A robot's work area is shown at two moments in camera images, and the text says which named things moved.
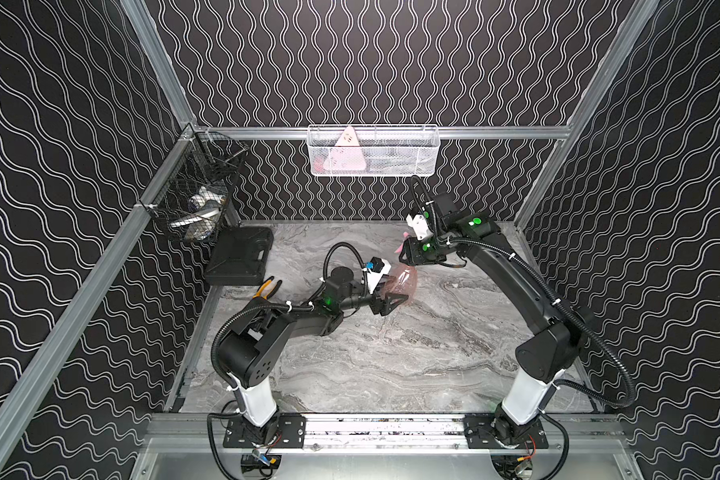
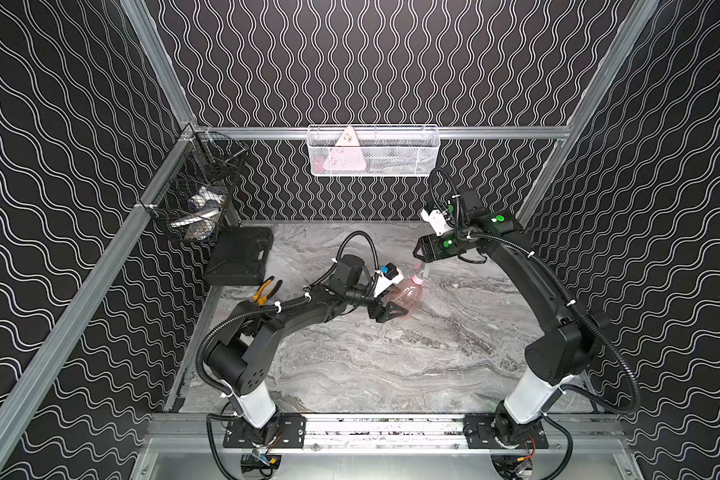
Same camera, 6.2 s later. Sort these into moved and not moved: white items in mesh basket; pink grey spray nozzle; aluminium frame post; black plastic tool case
Moved: pink grey spray nozzle
Not moved: black plastic tool case; white items in mesh basket; aluminium frame post
